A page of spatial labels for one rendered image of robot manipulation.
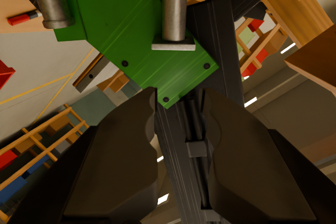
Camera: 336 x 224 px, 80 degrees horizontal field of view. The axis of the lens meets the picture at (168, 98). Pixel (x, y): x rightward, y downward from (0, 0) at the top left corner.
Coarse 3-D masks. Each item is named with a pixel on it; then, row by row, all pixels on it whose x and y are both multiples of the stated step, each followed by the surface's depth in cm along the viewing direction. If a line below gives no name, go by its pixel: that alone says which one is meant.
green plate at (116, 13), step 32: (96, 0) 26; (128, 0) 26; (160, 0) 26; (96, 32) 28; (128, 32) 28; (160, 32) 28; (128, 64) 31; (160, 64) 31; (192, 64) 31; (160, 96) 34
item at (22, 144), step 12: (48, 120) 548; (60, 120) 587; (84, 120) 634; (24, 132) 493; (36, 132) 516; (48, 132) 571; (72, 132) 585; (12, 144) 454; (24, 144) 483; (36, 144) 499; (60, 144) 541; (0, 156) 432; (12, 156) 447; (36, 156) 475; (48, 156) 503; (0, 168) 453; (24, 168) 443; (36, 168) 505; (48, 168) 524; (12, 180) 420; (24, 180) 438; (0, 192) 397; (12, 192) 410; (0, 204) 386; (12, 204) 395; (0, 216) 376
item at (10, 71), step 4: (0, 60) 61; (0, 64) 60; (4, 64) 61; (0, 68) 58; (4, 68) 60; (8, 68) 61; (12, 68) 62; (0, 72) 57; (4, 72) 59; (8, 72) 60; (12, 72) 62; (0, 76) 62; (4, 76) 62; (8, 76) 62; (0, 80) 63; (4, 80) 63; (0, 84) 63; (0, 88) 64
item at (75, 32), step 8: (72, 0) 26; (72, 8) 27; (72, 16) 27; (80, 16) 27; (80, 24) 28; (56, 32) 28; (64, 32) 28; (72, 32) 28; (80, 32) 28; (64, 40) 29; (72, 40) 29
